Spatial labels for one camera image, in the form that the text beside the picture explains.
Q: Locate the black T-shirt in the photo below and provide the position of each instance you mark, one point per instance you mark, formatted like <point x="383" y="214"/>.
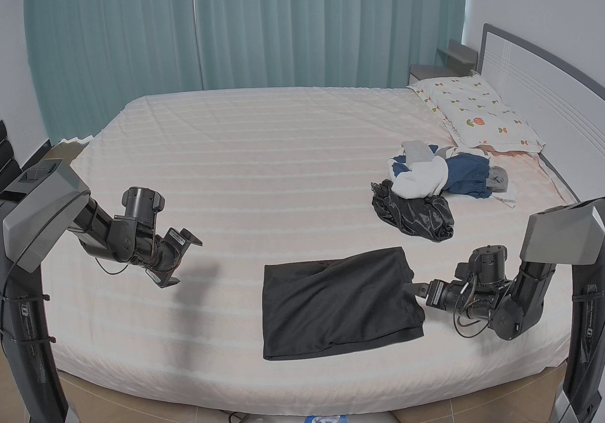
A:
<point x="331" y="307"/>

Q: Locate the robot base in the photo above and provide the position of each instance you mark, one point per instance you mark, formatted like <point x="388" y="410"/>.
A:
<point x="326" y="420"/>

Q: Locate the black satin garment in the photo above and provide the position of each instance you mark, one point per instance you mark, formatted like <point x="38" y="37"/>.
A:
<point x="416" y="218"/>

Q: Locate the white printed pillow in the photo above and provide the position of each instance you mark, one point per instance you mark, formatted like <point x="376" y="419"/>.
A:
<point x="482" y="114"/>

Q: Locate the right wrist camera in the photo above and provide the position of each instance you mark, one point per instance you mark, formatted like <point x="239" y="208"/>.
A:
<point x="463" y="272"/>

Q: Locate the blue-green curtain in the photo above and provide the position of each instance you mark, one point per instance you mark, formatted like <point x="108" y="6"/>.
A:
<point x="331" y="9"/>
<point x="113" y="33"/>

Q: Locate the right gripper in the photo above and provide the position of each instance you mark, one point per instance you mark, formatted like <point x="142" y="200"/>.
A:
<point x="444" y="297"/>

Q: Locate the bed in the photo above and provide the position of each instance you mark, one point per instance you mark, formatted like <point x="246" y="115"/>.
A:
<point x="260" y="151"/>

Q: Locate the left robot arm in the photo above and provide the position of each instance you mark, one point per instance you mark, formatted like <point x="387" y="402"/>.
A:
<point x="42" y="213"/>

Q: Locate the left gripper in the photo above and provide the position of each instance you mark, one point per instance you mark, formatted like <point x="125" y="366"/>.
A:
<point x="165" y="258"/>

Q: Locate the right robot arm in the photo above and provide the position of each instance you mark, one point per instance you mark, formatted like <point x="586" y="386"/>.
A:
<point x="562" y="232"/>

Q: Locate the pile of clothes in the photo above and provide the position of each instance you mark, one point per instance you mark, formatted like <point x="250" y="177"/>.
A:
<point x="420" y="180"/>

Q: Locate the grey bedside table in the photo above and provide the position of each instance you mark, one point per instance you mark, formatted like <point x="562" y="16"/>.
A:
<point x="461" y="54"/>

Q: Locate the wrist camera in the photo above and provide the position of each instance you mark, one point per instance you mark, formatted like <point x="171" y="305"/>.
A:
<point x="159" y="203"/>
<point x="463" y="272"/>

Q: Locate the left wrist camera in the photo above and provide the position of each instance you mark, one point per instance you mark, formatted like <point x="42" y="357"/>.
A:
<point x="159" y="203"/>

